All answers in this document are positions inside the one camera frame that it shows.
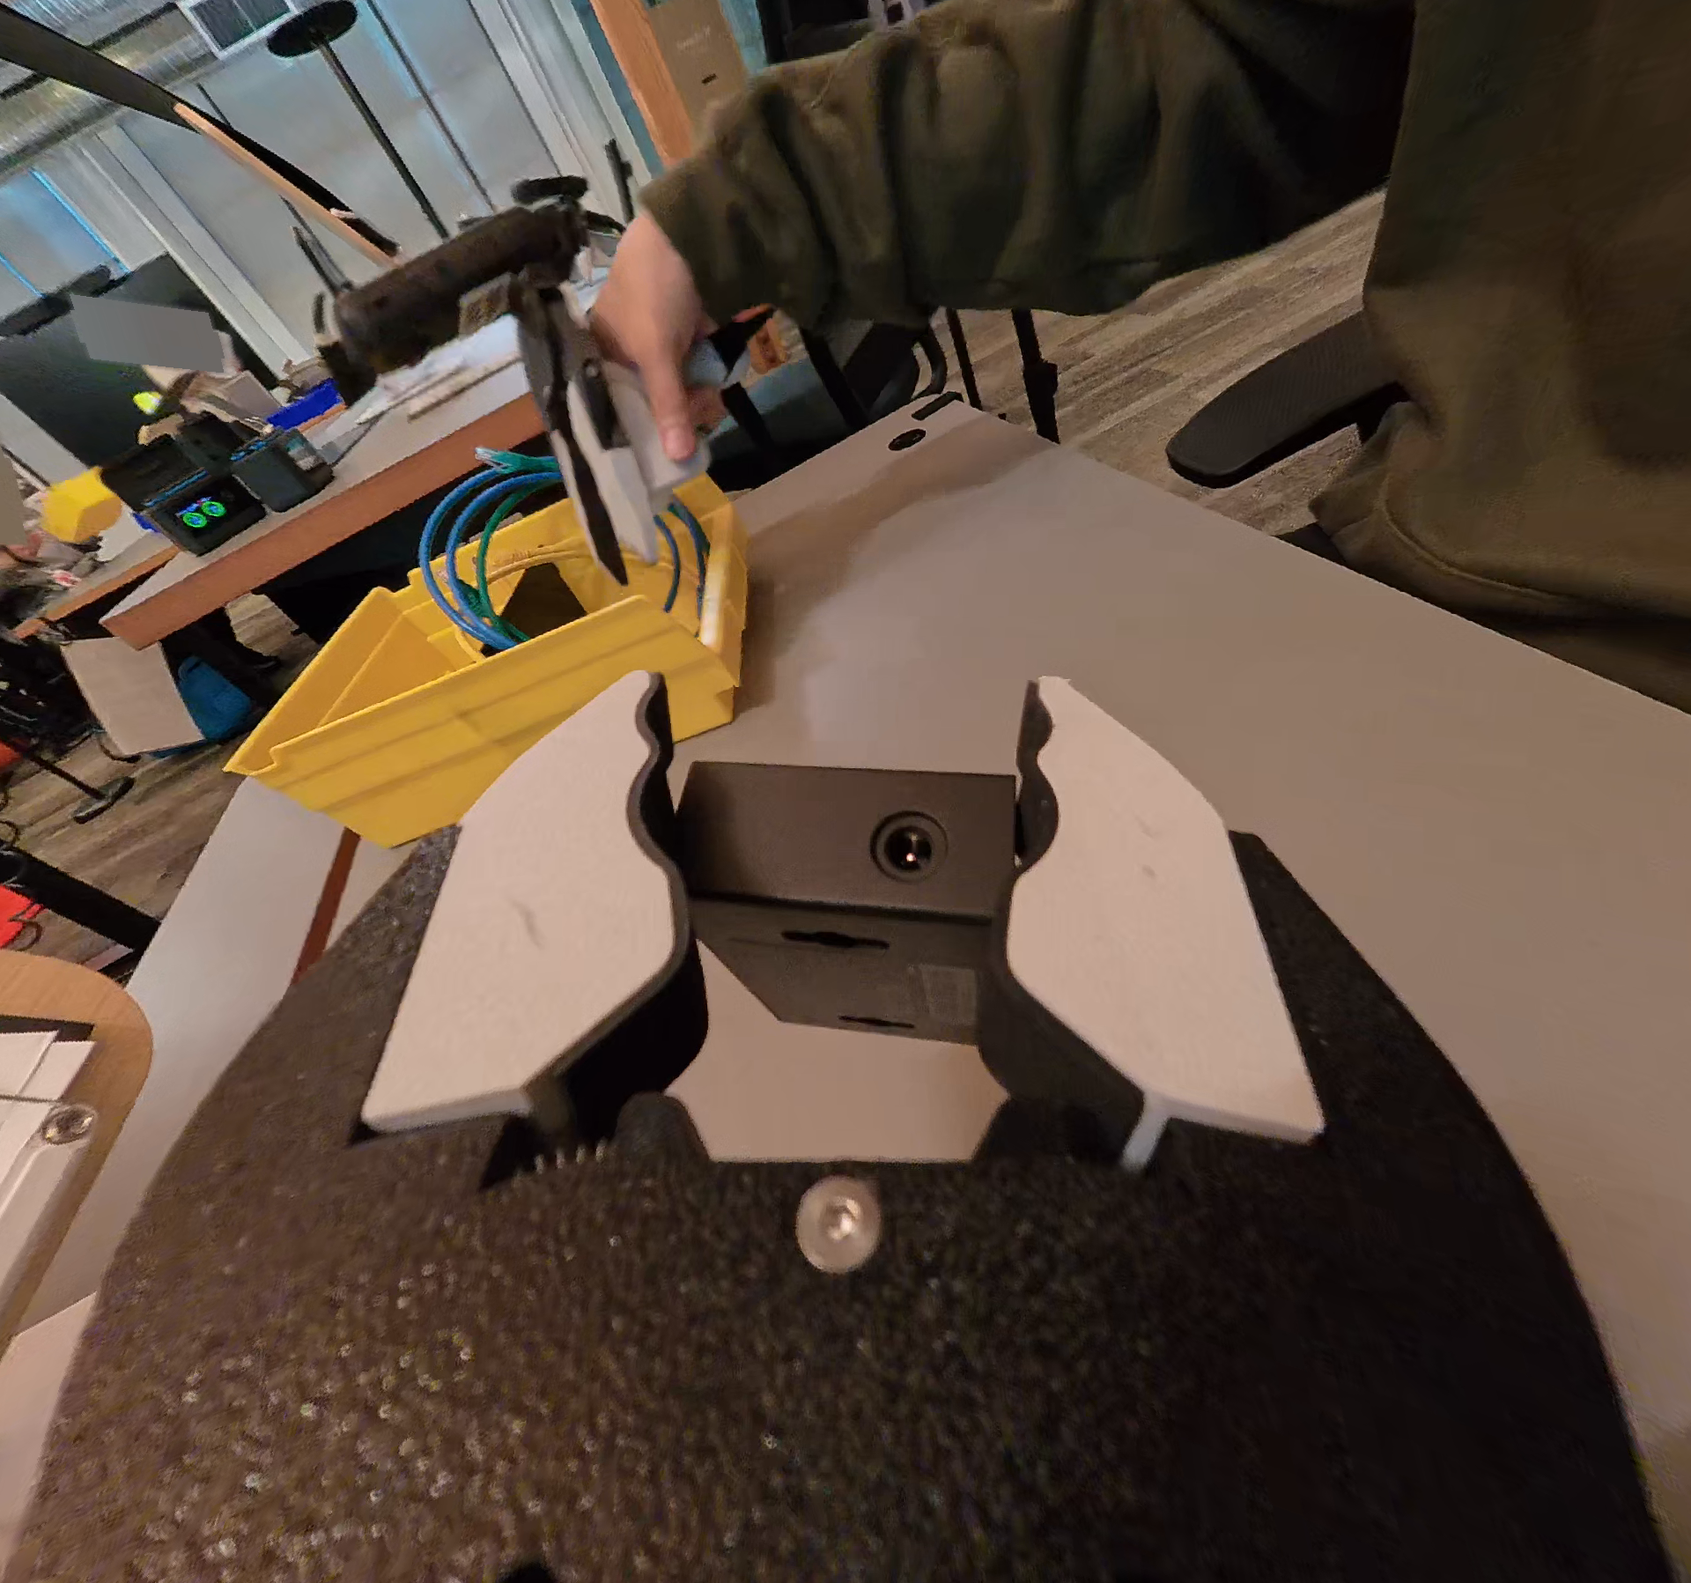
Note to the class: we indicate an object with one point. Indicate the person's right forearm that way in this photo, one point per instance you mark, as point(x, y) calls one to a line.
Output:
point(924, 157)

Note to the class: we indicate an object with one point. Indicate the wooden post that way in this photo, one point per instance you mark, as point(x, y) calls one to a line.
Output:
point(621, 25)

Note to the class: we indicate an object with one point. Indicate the black network switch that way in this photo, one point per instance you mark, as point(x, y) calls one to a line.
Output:
point(793, 843)

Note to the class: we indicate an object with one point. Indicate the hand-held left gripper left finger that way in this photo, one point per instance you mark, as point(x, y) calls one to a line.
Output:
point(529, 936)

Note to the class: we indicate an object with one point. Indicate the black floor lamp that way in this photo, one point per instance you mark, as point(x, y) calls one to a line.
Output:
point(313, 25)

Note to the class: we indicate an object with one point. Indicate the wooden clipboard stand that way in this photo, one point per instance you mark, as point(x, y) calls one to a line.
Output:
point(92, 1002)

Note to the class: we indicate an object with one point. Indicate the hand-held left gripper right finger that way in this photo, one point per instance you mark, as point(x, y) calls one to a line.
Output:
point(1149, 936)

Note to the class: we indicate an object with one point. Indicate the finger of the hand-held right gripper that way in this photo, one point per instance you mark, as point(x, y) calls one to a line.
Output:
point(580, 435)
point(641, 488)

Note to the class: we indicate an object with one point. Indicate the yellow plastic container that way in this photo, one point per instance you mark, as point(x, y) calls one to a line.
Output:
point(82, 506)

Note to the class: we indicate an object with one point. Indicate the yellow plastic bin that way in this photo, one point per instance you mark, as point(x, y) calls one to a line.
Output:
point(436, 739)

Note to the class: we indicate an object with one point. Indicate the blue bag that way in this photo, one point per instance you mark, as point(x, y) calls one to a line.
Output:
point(218, 698)

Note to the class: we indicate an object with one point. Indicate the brown cardboard sheet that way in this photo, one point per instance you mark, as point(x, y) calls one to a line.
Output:
point(694, 51)

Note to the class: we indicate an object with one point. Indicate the black charger with green display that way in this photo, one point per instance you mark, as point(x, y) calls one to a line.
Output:
point(198, 514)

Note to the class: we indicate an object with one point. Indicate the white air vent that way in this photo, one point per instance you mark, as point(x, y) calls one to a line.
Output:
point(234, 8)

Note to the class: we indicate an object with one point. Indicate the person's right hand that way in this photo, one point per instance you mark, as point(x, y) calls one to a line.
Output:
point(648, 301)

